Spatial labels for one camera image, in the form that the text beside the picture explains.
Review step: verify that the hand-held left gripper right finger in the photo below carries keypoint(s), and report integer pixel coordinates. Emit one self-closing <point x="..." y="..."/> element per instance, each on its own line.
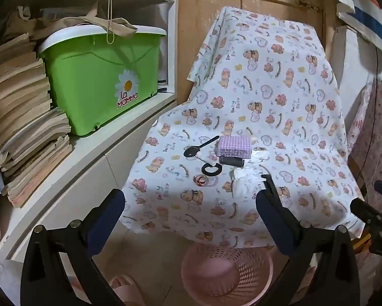
<point x="273" y="223"/>

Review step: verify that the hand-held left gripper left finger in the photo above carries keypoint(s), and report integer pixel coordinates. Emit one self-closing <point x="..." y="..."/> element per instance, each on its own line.
<point x="106" y="220"/>

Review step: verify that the large white tissue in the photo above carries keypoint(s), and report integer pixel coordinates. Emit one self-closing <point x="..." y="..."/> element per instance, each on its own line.
<point x="245" y="181"/>

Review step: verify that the small white tissue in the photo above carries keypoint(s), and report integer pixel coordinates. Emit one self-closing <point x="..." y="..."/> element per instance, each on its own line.
<point x="260" y="156"/>

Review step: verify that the pink plastic basket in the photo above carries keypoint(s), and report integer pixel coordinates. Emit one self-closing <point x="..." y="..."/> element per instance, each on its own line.
<point x="222" y="274"/>

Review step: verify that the white shelf unit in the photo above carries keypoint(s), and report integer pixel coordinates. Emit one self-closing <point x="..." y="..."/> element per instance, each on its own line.
<point x="92" y="172"/>

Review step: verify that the hanging pink printed cloth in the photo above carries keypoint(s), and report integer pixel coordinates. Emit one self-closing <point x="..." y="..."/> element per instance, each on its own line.
<point x="377" y="140"/>

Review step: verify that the pink slipper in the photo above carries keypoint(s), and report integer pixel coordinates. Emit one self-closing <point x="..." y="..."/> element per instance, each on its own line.
<point x="125" y="290"/>

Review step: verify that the black cylinder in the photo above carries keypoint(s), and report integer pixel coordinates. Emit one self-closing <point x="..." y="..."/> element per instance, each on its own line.
<point x="230" y="162"/>

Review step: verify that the purple checkered box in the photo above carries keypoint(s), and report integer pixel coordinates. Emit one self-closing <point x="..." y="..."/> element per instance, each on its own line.
<point x="234" y="146"/>

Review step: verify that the black spoon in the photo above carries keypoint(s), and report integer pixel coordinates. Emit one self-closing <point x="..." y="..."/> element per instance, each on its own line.
<point x="190" y="153"/>

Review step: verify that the bear print cloth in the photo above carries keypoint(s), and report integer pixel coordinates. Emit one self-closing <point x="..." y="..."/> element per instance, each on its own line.
<point x="273" y="102"/>

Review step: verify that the stack of old books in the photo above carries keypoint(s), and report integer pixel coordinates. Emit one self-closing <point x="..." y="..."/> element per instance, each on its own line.
<point x="19" y="118"/>

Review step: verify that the green plastic bin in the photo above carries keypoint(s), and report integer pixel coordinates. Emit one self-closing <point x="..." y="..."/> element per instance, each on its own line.
<point x="95" y="79"/>

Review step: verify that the striped towel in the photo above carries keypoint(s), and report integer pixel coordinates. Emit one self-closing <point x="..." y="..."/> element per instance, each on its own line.
<point x="366" y="9"/>

